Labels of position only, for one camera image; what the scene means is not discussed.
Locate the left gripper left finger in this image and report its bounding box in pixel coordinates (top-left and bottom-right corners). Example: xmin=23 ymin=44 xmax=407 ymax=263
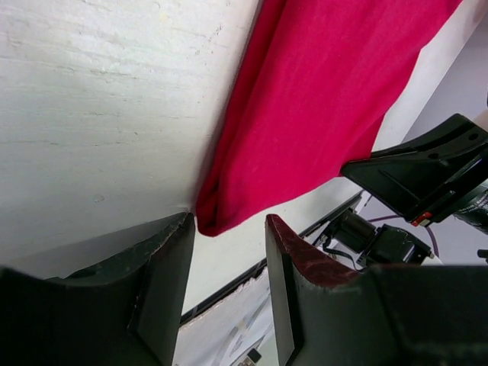
xmin=1 ymin=213 xmax=195 ymax=365

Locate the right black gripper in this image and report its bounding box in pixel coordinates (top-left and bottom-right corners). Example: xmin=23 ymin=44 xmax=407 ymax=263
xmin=341 ymin=113 xmax=487 ymax=229

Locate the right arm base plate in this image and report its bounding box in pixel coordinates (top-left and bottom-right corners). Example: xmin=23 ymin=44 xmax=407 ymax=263
xmin=299 ymin=191 xmax=442 ymax=272

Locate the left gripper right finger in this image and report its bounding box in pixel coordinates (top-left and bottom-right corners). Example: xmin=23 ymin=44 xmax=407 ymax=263
xmin=265 ymin=214 xmax=487 ymax=365

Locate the red t shirt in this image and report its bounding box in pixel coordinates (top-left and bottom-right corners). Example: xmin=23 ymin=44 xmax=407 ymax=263
xmin=195 ymin=1 xmax=458 ymax=236

